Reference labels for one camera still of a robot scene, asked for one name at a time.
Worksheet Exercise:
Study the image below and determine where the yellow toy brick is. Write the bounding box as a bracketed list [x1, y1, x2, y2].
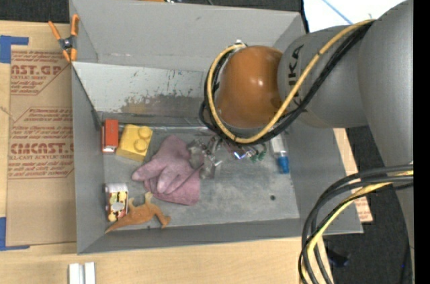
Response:
[115, 124, 154, 162]

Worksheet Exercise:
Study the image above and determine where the brown cardboard board red print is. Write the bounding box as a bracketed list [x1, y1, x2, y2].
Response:
[0, 19, 79, 250]

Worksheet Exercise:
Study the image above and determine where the pink cloth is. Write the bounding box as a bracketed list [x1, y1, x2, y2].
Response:
[131, 134, 203, 207]

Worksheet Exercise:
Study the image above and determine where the white tube with blue cap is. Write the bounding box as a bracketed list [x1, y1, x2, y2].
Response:
[269, 134, 291, 175]

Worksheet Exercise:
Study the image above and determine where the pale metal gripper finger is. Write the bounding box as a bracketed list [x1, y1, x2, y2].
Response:
[200, 154, 223, 180]
[186, 138, 207, 170]

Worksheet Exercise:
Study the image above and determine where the orange toy animal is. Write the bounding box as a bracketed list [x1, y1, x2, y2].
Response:
[104, 191, 172, 234]

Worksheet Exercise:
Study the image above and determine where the grey metal bin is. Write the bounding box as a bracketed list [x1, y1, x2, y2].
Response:
[68, 0, 365, 255]

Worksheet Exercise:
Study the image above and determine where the small printed yellow red box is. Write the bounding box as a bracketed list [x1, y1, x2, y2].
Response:
[104, 182, 130, 223]

